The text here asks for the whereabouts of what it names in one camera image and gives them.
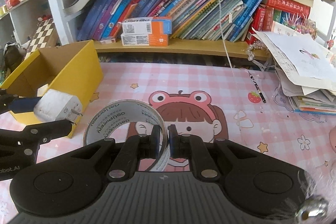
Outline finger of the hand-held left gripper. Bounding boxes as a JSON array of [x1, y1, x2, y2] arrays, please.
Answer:
[[0, 119, 76, 147], [0, 89, 42, 114]]

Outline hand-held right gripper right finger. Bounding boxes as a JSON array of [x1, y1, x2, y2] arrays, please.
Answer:
[[169, 124, 265, 180]]

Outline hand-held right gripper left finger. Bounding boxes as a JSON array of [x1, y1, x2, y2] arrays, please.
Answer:
[[66, 125, 161, 180]]

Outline white charger plug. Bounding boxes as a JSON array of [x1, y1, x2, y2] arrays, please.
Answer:
[[34, 90, 83, 126]]

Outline clear tape roll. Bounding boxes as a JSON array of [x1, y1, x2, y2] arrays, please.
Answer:
[[83, 99, 171, 172]]

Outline yellow cardboard box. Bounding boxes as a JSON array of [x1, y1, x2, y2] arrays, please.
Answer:
[[0, 40, 104, 139]]

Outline pink cylinder container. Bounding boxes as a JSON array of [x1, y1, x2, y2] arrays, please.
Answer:
[[328, 126, 336, 153]]

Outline dark brown shoe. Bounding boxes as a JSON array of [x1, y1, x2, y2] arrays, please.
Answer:
[[3, 42, 27, 69]]

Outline pink cartoon desk mat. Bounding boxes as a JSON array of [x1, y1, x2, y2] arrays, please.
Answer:
[[0, 61, 336, 214]]

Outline brown white chessboard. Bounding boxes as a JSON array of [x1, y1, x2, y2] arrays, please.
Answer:
[[25, 18, 57, 52]]

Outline black pen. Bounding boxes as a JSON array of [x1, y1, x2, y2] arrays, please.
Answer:
[[247, 71, 266, 104]]

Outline white wooden bookshelf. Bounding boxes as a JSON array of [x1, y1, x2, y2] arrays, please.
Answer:
[[0, 0, 336, 62]]

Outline orange white box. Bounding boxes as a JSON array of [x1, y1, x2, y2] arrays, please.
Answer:
[[121, 17, 172, 35], [120, 33, 169, 46]]

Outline thick dark book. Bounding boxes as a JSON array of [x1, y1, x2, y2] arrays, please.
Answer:
[[64, 0, 95, 14]]

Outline white bead strand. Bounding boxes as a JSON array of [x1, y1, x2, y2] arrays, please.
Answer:
[[245, 42, 265, 62]]

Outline row of colourful books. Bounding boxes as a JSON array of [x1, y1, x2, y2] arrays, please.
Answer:
[[77, 0, 311, 42]]

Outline stack of papers and booklets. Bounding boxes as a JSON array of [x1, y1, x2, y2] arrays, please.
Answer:
[[252, 21, 336, 115]]

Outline silver metal bell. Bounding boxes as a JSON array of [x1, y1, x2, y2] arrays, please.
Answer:
[[297, 195, 330, 224]]

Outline colourful bead decoration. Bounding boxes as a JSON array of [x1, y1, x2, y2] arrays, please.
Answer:
[[278, 14, 318, 35]]

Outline white hanging cable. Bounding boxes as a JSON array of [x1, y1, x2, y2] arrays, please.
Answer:
[[214, 0, 240, 98]]

